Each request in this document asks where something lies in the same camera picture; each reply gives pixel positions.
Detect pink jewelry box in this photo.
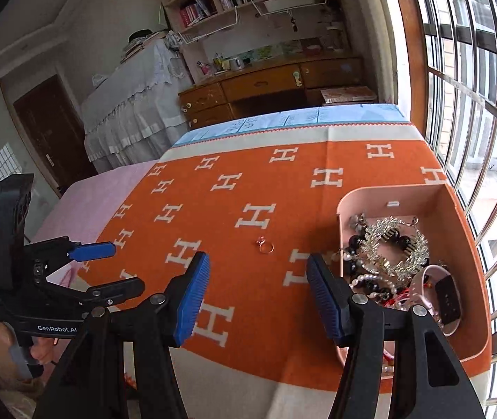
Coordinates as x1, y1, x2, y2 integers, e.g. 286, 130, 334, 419
336, 183, 491, 375

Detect pink bed sheet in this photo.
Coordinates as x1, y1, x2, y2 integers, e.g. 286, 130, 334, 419
30, 160, 161, 289

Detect pink smart watch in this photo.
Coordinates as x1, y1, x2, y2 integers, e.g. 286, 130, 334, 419
405, 265, 462, 337

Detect silver crystal leaf hair comb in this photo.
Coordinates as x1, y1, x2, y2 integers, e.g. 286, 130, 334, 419
357, 216, 430, 285

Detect dark wooden door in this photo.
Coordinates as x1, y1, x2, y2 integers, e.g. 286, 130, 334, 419
14, 76, 97, 193

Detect white lace covered furniture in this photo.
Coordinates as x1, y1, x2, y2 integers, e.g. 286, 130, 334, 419
80, 39, 193, 173

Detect orange H-pattern blanket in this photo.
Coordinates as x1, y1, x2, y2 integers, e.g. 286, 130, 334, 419
73, 122, 494, 419

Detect grey flower brooch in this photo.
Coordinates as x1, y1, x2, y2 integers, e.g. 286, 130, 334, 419
349, 213, 369, 236

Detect wooden desk with drawers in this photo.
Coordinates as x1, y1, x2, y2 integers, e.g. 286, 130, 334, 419
178, 54, 368, 129

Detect white mug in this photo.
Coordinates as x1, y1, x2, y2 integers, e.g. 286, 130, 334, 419
229, 56, 245, 72

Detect light blue bed sheet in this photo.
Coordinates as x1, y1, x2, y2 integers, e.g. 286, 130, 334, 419
173, 103, 409, 148

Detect stack of books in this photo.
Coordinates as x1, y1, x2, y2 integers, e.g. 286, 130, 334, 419
320, 86, 377, 105

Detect red string bracelet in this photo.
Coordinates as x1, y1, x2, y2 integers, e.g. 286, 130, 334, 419
381, 293, 411, 365

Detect white pearl bracelet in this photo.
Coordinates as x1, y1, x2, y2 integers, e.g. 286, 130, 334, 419
341, 248, 400, 304

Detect black bead bracelet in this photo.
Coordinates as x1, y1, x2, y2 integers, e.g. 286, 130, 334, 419
343, 234, 413, 302

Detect red gem gold ring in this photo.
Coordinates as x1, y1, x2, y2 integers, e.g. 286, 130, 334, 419
255, 235, 276, 256

